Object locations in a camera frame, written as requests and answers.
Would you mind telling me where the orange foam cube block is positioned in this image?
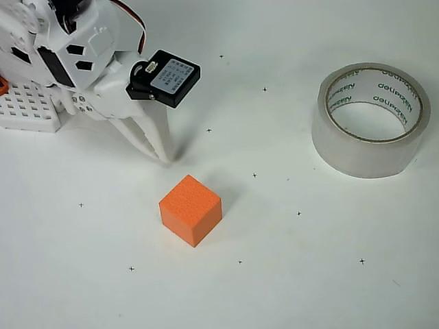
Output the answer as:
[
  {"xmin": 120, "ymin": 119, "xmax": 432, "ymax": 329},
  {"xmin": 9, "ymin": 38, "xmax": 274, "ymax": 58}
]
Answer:
[{"xmin": 158, "ymin": 174, "xmax": 223, "ymax": 248}]

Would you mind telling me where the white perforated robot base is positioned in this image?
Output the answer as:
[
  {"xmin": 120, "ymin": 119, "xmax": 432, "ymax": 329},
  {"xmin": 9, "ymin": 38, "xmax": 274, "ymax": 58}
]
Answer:
[{"xmin": 0, "ymin": 81, "xmax": 63, "ymax": 134}]

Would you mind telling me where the clear packing tape roll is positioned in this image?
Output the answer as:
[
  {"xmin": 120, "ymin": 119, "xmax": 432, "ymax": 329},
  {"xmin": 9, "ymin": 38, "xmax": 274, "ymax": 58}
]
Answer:
[{"xmin": 311, "ymin": 62, "xmax": 431, "ymax": 179}]

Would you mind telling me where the red black servo cable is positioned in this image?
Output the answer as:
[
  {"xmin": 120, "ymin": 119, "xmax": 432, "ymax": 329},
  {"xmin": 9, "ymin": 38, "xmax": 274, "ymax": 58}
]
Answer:
[{"xmin": 111, "ymin": 0, "xmax": 148, "ymax": 56}]

